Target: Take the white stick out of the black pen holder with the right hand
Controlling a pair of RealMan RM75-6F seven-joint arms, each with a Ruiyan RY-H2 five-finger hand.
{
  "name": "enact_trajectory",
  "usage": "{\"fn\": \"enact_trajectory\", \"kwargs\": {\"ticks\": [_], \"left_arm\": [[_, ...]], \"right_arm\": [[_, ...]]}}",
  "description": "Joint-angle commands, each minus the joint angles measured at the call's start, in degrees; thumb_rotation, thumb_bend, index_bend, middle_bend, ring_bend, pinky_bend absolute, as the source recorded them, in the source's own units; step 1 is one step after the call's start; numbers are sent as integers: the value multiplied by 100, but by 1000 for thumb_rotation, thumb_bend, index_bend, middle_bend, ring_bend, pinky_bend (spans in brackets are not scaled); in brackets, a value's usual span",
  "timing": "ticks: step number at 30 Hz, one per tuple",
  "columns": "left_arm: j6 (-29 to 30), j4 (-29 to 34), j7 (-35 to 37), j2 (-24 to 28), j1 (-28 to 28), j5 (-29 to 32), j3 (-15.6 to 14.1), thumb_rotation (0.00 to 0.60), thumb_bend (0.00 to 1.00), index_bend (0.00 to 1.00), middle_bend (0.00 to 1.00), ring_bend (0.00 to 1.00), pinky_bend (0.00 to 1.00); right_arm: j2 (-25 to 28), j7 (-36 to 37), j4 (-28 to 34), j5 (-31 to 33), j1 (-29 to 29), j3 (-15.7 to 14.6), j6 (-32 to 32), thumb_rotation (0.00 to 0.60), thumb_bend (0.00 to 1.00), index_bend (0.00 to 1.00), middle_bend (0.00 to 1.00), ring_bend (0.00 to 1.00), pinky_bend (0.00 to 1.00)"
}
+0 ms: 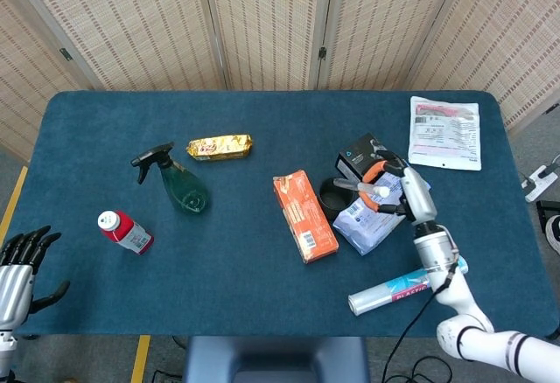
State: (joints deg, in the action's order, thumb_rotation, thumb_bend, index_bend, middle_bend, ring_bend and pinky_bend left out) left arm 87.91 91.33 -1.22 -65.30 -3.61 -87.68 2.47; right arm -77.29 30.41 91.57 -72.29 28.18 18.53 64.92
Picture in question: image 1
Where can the black cardboard box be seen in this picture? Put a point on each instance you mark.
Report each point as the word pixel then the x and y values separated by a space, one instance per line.
pixel 356 155

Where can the white pouch red print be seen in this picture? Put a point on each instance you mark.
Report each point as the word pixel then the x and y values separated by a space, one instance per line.
pixel 445 136

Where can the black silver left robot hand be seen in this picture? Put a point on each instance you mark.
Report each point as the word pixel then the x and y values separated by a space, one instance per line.
pixel 15 287

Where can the white small tube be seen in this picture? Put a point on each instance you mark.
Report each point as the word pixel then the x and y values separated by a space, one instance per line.
pixel 367 188

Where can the plastic bag roll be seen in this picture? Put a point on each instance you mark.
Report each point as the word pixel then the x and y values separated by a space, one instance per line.
pixel 385 295

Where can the white blue plastic pack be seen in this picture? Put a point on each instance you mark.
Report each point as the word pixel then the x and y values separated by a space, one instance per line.
pixel 367 225

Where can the gold snack packet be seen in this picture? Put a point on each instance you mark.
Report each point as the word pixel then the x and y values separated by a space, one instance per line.
pixel 221 147

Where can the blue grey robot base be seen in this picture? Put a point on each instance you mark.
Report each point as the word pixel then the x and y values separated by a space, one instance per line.
pixel 275 361

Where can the woven folding screen panel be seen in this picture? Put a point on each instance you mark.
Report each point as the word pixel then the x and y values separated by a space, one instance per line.
pixel 267 20
pixel 385 20
pixel 26 77
pixel 503 37
pixel 131 20

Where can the green spray bottle black trigger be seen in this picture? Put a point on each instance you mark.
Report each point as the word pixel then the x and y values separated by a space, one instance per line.
pixel 184 186

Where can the orange cardboard box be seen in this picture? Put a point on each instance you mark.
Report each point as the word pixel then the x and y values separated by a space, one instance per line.
pixel 306 217

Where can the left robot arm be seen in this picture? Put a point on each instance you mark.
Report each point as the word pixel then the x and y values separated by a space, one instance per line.
pixel 6 348

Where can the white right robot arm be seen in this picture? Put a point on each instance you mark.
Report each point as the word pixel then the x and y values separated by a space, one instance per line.
pixel 455 295

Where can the white power strip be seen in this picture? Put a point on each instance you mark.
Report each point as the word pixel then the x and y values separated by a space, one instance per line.
pixel 540 182

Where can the silver right hand orange fingertips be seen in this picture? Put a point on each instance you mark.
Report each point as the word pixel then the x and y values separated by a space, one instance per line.
pixel 417 197

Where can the blue table cloth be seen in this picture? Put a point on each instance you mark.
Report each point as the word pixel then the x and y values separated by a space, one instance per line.
pixel 245 278

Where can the black round cup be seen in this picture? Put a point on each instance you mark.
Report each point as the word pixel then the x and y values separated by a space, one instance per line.
pixel 334 204

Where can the red bottle white cap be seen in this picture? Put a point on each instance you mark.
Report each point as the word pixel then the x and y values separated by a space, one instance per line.
pixel 127 232

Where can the black screen hinge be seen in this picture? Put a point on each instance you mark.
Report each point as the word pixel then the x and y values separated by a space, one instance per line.
pixel 65 54
pixel 323 53

